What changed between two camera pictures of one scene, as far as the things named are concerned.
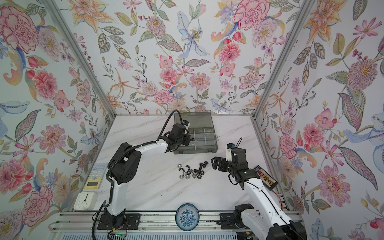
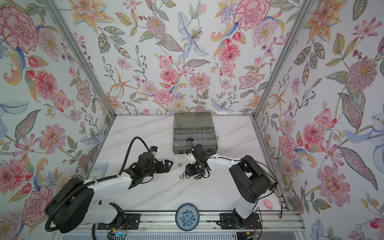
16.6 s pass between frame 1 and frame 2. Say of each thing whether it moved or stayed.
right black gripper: moved
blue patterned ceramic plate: stayed
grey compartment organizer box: stayed
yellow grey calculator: stayed
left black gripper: moved
